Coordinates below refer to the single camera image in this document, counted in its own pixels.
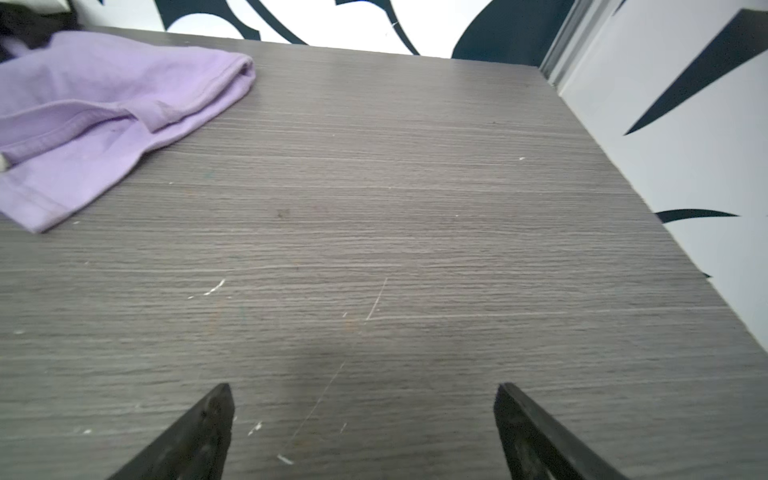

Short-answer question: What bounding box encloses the black cloth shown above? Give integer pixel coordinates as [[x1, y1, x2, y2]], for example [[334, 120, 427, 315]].
[[1, 1, 80, 62]]

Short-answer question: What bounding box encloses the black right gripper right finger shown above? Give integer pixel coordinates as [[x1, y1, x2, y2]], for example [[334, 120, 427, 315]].
[[493, 383, 625, 480]]

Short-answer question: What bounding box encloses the lilac purple cloth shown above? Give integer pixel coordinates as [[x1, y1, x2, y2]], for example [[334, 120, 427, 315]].
[[1, 31, 256, 233]]

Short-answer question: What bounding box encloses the aluminium frame rail structure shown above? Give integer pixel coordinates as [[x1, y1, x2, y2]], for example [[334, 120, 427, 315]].
[[539, 0, 623, 94]]

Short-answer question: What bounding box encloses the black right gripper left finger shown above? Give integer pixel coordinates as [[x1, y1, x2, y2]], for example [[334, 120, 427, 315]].
[[111, 383, 235, 480]]

